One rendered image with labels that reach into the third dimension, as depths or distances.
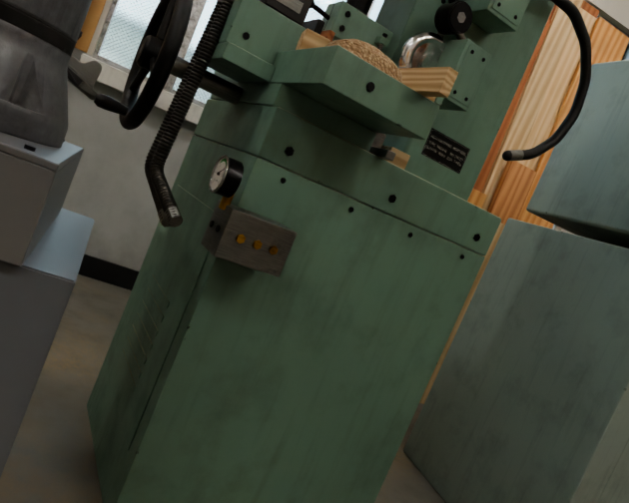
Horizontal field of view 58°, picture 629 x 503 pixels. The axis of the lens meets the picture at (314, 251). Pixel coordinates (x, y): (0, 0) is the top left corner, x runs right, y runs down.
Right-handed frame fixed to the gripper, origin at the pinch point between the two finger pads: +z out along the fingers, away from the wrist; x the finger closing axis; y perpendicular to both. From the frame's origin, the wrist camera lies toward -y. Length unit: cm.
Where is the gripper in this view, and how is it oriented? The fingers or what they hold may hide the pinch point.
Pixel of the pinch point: (94, 99)
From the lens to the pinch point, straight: 115.6
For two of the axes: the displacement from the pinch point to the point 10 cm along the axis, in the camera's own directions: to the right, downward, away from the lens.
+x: -4.3, -2.6, 8.6
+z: 6.3, 6.0, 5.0
